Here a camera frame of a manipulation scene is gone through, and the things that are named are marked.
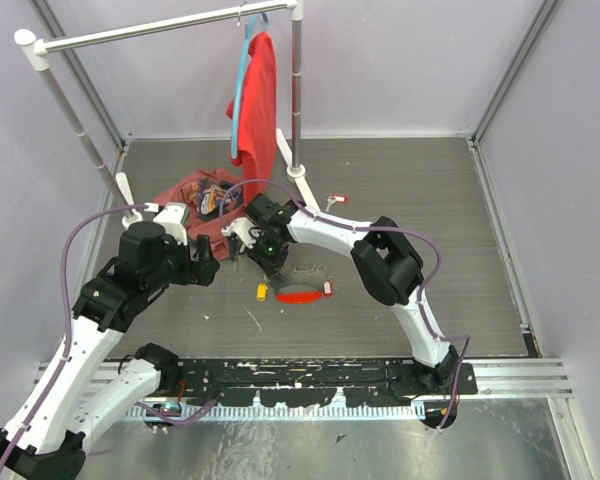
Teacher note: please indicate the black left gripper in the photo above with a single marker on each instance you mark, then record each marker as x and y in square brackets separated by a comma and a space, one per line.
[203, 270]

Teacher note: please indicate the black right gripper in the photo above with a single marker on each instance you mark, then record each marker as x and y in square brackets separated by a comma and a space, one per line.
[269, 266]

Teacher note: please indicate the key with yellow tag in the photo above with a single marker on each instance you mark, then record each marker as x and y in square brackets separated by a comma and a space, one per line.
[262, 292]

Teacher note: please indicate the key with red tag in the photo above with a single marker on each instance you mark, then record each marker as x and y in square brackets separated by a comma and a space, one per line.
[328, 289]

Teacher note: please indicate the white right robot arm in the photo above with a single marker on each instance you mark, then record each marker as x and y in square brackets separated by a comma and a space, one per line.
[389, 267]

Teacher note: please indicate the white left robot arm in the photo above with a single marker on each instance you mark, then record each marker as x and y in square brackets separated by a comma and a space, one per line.
[55, 430]

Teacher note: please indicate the crumpled maroon t-shirt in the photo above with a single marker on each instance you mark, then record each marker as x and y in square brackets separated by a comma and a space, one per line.
[202, 192]

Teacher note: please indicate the red tag key by rack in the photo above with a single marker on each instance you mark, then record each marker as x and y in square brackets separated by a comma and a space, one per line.
[334, 200]

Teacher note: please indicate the red hanging t-shirt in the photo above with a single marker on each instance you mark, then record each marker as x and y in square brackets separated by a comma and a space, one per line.
[258, 150]

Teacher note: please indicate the small circuit board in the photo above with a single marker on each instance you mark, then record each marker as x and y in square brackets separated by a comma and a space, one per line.
[169, 409]

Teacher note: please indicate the blue clothes hanger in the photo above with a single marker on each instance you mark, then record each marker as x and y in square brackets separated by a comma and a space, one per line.
[255, 88]

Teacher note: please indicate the white metal clothes rack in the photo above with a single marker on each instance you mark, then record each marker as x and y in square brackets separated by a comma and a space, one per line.
[160, 76]

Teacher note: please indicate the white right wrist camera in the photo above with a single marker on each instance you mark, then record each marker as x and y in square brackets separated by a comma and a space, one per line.
[244, 229]

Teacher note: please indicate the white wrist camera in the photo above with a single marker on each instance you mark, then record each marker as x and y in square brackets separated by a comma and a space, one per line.
[244, 229]
[173, 218]

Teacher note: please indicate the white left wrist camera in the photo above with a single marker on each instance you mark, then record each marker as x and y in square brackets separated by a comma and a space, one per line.
[173, 218]

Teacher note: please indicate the perforated cable duct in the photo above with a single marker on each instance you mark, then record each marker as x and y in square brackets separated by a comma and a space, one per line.
[336, 411]

